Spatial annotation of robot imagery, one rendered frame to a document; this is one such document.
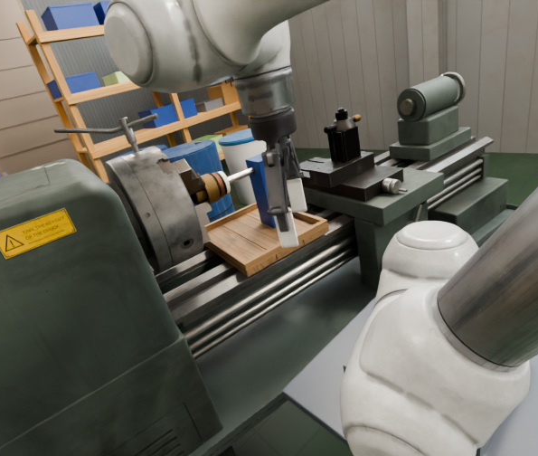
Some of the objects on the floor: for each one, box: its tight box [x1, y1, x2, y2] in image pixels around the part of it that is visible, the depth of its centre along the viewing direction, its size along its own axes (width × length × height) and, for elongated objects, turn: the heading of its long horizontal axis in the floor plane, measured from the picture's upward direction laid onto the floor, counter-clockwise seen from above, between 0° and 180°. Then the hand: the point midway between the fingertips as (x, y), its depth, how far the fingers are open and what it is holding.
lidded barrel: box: [218, 128, 267, 204], centre depth 389 cm, size 60×60×73 cm
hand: (294, 222), depth 65 cm, fingers open, 13 cm apart
